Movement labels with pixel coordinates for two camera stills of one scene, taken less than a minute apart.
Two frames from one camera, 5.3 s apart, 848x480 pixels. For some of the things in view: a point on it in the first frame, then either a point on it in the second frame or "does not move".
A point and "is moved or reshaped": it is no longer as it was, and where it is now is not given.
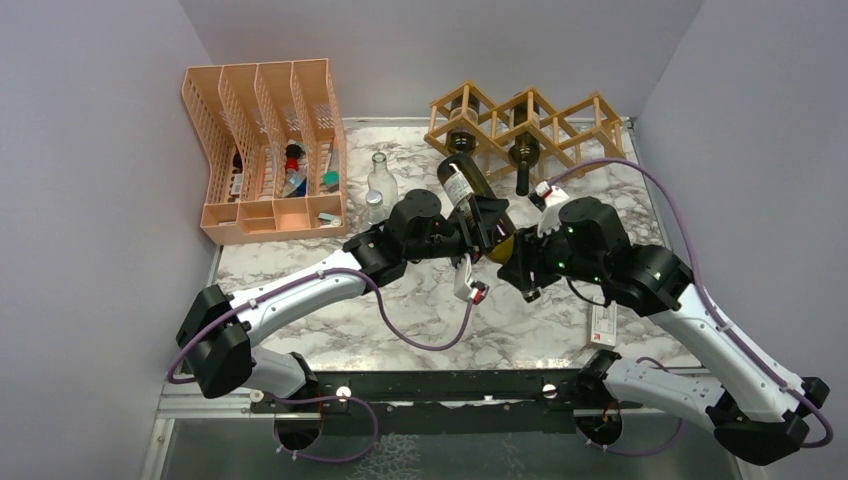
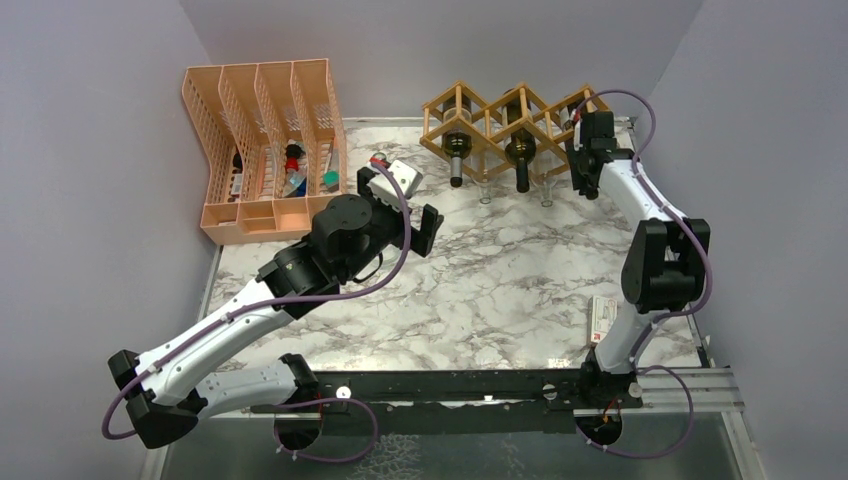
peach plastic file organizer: (270, 140) does not move
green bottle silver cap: (460, 179) to (566, 113)
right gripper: (530, 246) to (578, 181)
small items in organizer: (297, 182) does not move
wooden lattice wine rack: (582, 137) does not move
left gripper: (478, 236) to (421, 240)
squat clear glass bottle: (374, 206) is moved or reshaped
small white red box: (604, 325) does not move
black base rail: (453, 400) does not move
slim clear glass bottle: (382, 180) to (544, 175)
